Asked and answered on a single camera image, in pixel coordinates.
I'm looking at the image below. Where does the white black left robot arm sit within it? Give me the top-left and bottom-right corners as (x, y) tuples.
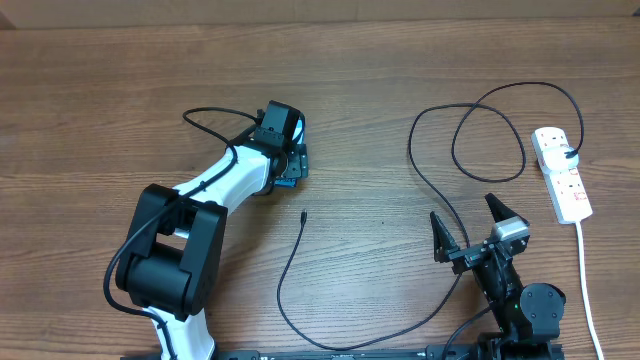
(103, 101), (308, 359)

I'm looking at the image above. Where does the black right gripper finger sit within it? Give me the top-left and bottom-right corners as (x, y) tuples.
(484, 193), (529, 225)
(430, 212), (460, 263)

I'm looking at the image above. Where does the white power strip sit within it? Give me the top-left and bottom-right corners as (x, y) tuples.
(531, 127), (593, 224)

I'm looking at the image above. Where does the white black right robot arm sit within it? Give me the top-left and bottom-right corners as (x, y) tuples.
(427, 193), (566, 359)

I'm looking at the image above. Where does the white charger plug adapter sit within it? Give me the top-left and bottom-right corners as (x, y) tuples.
(539, 146), (579, 174)

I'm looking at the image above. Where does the white power strip cord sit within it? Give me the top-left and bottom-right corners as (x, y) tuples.
(574, 221), (605, 360)

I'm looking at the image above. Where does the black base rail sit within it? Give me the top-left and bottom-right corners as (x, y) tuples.
(120, 344), (565, 360)

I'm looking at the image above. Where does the blue Galaxy smartphone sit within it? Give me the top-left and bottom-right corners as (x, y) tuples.
(274, 115), (306, 188)

